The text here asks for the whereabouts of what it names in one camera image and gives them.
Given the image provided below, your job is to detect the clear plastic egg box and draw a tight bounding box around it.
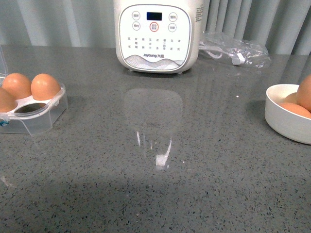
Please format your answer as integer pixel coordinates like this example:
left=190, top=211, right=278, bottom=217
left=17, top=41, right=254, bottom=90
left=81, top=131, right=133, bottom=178
left=0, top=52, right=68, bottom=135

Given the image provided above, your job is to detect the brown egg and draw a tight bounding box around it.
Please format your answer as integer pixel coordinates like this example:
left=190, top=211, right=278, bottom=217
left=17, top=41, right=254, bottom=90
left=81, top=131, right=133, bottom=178
left=279, top=102, right=311, bottom=118
left=2, top=73, right=32, bottom=100
left=296, top=75, right=311, bottom=112
left=31, top=73, right=61, bottom=100
left=0, top=87, right=17, bottom=112

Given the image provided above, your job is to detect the white power cable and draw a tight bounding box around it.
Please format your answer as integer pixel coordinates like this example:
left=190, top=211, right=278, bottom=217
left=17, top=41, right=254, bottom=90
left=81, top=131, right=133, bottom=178
left=199, top=41, right=244, bottom=66

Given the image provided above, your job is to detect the pale egg in bowl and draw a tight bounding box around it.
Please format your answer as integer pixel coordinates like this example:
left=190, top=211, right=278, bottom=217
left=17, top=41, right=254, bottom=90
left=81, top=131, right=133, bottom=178
left=282, top=92, right=297, bottom=104

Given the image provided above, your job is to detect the white round bowl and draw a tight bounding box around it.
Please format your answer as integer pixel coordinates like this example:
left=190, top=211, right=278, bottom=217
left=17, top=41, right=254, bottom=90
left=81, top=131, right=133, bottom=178
left=265, top=84, right=311, bottom=145

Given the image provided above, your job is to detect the brown egg in bowl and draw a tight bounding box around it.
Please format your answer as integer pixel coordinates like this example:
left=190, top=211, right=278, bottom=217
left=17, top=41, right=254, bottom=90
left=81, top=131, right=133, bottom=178
left=279, top=102, right=311, bottom=118

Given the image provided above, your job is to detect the blue rubber band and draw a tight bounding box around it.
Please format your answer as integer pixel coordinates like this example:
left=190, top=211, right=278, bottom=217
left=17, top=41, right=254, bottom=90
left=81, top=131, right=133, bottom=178
left=0, top=119, right=9, bottom=127

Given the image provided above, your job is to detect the white soy milk blender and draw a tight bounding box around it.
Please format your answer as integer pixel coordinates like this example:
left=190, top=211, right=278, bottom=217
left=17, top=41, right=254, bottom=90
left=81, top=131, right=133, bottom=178
left=113, top=0, right=204, bottom=74

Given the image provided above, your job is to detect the clear plastic bag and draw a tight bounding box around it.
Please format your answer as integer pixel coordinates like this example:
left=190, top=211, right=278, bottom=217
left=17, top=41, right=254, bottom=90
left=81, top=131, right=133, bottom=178
left=193, top=31, right=272, bottom=78

